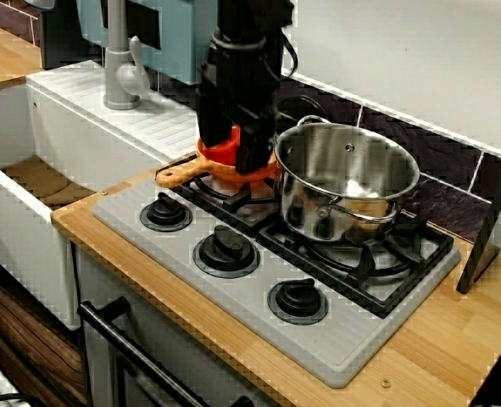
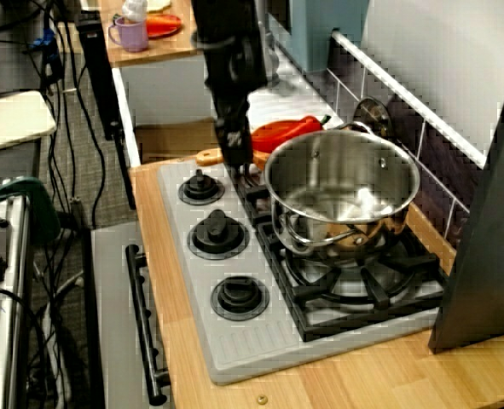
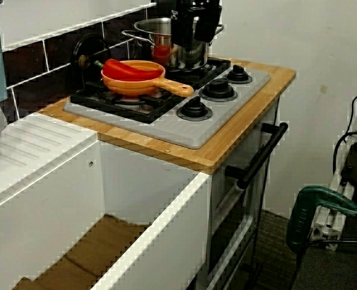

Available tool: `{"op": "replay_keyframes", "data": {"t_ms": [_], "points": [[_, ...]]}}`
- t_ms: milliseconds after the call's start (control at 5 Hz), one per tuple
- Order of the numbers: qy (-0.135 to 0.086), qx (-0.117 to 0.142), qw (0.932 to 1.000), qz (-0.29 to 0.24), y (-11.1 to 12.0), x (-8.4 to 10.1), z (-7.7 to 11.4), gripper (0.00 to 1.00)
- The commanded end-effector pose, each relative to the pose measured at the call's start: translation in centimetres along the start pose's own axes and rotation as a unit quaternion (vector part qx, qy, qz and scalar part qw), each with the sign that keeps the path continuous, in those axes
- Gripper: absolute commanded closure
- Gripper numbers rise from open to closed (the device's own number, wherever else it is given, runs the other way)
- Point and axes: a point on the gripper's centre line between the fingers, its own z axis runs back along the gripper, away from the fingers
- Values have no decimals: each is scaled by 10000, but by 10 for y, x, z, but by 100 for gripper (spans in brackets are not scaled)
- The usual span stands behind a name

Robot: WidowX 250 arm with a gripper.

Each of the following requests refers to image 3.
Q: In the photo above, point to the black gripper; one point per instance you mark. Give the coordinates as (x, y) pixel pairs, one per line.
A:
(196, 3)

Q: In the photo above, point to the silver steel pot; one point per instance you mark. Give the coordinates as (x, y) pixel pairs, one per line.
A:
(190, 57)

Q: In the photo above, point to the red toy pepper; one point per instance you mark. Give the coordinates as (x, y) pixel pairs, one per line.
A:
(117, 69)

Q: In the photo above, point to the black burner grate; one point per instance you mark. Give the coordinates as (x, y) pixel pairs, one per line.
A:
(87, 96)
(214, 65)

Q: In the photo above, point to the black stove knob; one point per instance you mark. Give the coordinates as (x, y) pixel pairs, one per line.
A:
(194, 107)
(238, 74)
(217, 89)

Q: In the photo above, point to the orange toy frying pan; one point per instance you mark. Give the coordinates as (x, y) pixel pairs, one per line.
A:
(127, 86)

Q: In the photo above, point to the grey stove top plate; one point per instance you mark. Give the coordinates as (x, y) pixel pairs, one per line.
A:
(178, 133)

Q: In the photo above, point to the dark glass pot lid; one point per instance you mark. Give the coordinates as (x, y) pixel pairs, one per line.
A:
(87, 48)

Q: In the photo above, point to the white oven door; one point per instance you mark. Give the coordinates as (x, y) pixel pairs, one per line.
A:
(219, 181)

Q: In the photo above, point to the white toy sink basin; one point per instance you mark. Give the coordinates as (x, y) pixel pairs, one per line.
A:
(45, 196)

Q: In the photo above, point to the aluminium frame rail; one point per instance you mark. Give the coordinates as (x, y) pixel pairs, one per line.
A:
(326, 225)

